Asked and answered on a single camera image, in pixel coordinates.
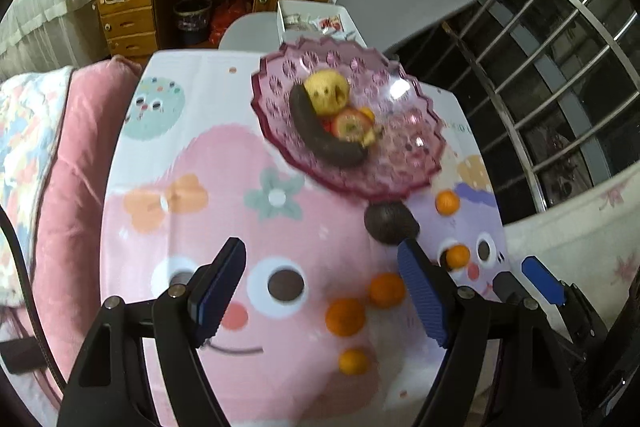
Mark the pink plastic fruit tray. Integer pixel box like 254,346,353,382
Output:
250,37,446,202

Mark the white storage box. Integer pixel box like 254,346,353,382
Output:
277,0,366,46

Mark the dark green avocado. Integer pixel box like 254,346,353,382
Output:
363,200,420,246

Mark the yellow pear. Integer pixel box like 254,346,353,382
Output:
304,69,350,117

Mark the red yellow apple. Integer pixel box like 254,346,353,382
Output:
330,107,376,146

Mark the cartoon printed bed sheet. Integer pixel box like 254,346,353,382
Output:
96,48,507,427

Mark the metal window railing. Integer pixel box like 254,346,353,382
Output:
432,0,639,222

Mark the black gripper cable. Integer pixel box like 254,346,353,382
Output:
0,206,68,396

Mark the small orange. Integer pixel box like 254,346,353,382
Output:
338,348,372,376

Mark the dark overripe banana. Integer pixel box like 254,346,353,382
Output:
288,84,368,168

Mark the pink pillow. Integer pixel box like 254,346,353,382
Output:
32,56,142,377

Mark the small orange tangerine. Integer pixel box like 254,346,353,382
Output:
435,190,460,217

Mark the large orange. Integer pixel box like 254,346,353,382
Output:
324,298,366,337
369,272,406,309

